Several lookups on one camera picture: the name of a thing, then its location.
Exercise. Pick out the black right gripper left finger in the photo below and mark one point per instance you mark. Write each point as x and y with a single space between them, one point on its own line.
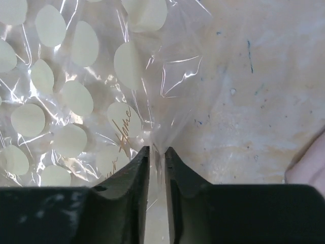
121 201

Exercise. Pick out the clear dotted zip bag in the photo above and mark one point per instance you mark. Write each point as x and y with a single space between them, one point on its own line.
86 84

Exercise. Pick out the pink cloth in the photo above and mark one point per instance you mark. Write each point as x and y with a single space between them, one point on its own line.
309 166

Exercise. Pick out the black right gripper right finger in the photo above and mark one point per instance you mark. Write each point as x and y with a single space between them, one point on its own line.
187 216

